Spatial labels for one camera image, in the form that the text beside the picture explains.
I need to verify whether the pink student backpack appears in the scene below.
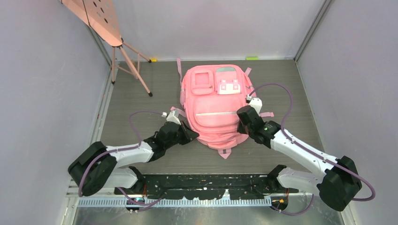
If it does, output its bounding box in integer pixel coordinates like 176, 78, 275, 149
171, 59, 274, 159

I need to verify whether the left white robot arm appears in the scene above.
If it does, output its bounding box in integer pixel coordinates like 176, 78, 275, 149
68, 122, 199, 197

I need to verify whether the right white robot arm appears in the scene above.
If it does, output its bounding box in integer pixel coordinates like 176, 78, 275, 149
237, 105, 362, 211

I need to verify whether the pink tripod stand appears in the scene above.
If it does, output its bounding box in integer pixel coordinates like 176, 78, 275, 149
60, 0, 153, 97

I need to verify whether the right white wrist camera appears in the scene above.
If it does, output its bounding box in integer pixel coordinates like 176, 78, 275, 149
246, 95, 262, 114

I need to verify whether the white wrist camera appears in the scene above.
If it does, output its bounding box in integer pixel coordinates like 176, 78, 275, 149
246, 95, 262, 114
166, 110, 181, 125

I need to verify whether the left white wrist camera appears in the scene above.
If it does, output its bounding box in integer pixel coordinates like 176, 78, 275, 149
166, 110, 181, 125

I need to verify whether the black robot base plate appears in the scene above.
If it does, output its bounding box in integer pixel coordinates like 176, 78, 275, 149
122, 174, 299, 200

